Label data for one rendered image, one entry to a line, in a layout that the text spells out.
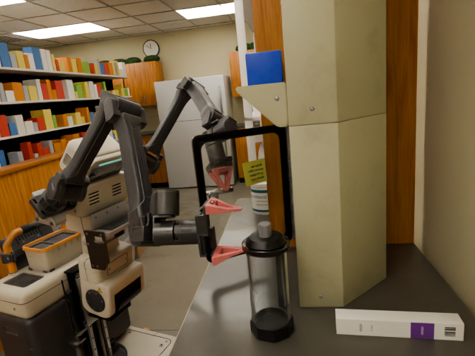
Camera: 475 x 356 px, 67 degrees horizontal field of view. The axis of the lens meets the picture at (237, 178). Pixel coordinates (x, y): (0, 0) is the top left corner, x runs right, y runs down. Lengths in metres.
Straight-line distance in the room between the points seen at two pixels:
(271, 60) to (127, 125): 0.43
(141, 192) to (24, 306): 0.94
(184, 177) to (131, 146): 5.17
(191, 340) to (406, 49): 1.02
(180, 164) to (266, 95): 5.31
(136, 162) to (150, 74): 5.55
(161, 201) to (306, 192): 0.34
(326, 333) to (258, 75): 0.69
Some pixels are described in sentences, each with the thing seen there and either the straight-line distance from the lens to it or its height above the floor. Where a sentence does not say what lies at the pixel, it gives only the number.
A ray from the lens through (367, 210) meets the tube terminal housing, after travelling 0.99.
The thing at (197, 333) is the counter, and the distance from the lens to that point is 0.95.
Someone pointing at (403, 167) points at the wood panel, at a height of 1.21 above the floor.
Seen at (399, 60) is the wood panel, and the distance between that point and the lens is 1.25.
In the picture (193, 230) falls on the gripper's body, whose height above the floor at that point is 1.21.
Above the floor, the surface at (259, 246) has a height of 1.17.
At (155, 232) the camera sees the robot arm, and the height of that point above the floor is 1.21.
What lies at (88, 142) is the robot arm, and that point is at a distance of 1.19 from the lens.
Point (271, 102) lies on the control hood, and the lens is 0.83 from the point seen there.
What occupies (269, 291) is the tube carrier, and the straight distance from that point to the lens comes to 0.82.
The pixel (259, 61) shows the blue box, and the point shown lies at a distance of 1.04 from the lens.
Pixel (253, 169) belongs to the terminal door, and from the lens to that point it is 1.11.
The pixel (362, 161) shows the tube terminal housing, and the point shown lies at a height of 1.30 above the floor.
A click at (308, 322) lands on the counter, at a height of 0.94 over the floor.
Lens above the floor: 1.50
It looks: 13 degrees down
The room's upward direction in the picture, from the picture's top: 6 degrees counter-clockwise
